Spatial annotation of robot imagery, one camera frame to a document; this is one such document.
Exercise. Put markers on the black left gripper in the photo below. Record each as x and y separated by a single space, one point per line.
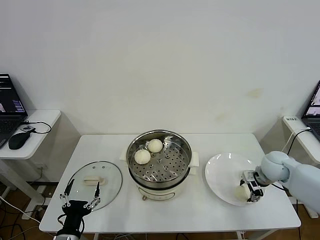
76 213

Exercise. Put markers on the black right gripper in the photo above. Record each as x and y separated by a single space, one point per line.
258 181

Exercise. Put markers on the white steamed baozi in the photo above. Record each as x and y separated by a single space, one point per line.
240 193
155 145
142 157

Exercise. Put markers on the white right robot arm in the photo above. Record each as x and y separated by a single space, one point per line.
300 177

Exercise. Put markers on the stainless steel steamer basket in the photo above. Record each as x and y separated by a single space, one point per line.
175 172

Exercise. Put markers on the white round plate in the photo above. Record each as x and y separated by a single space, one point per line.
220 175

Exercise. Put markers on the white floor power strip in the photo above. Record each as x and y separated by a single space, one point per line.
27 215

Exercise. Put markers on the white side table with label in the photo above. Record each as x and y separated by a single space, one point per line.
307 147

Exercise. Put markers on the cream electric cooking pot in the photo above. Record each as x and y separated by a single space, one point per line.
160 192

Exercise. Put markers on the small printed label sticker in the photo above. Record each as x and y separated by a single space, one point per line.
291 119

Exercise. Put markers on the black computer mouse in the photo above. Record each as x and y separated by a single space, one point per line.
17 141

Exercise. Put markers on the white side table rounded corner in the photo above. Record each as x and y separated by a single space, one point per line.
47 116

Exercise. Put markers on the black laptop with pale windows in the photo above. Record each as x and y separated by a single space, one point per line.
312 110

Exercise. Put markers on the black laptop with dark screen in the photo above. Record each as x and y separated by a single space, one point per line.
10 100

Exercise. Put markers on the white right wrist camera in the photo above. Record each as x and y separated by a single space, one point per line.
248 176

